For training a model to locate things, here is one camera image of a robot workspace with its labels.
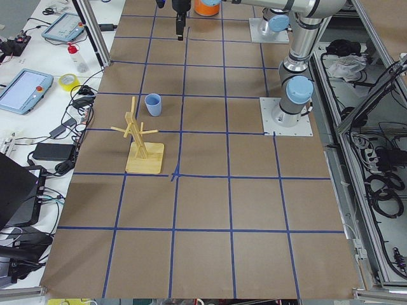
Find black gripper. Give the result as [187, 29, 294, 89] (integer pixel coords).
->
[156, 0, 191, 41]

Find light blue plastic cup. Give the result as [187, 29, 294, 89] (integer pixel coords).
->
[144, 93, 162, 117]

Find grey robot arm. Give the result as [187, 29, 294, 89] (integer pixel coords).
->
[229, 1, 324, 38]
[231, 0, 346, 128]

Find orange rice cooker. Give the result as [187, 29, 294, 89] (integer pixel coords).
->
[194, 0, 220, 17]

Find red cap squeeze bottle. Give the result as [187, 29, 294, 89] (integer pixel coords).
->
[67, 43, 88, 73]

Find upper teach pendant tablet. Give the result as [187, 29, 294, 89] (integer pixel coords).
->
[41, 13, 85, 43]

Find teach pendant tablet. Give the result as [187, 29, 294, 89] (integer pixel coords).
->
[41, 13, 85, 43]
[1, 69, 53, 114]

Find black scissors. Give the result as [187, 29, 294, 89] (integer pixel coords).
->
[42, 7, 65, 16]

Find yellow tape roll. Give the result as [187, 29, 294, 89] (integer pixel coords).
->
[58, 73, 80, 92]

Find wooden mug tree stand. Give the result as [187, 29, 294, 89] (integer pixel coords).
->
[111, 97, 165, 174]

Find lower teach pendant tablet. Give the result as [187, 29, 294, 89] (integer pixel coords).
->
[1, 69, 53, 114]

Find black power brick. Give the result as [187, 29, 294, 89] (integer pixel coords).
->
[32, 143, 74, 161]

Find white crumpled cloth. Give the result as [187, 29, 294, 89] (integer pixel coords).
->
[328, 55, 367, 82]

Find black laptop computer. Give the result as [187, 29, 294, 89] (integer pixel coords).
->
[1, 154, 46, 229]

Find aluminium frame post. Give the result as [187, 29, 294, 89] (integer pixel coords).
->
[72, 0, 111, 68]

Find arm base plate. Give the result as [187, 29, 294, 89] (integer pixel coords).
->
[259, 97, 313, 137]
[249, 15, 289, 44]

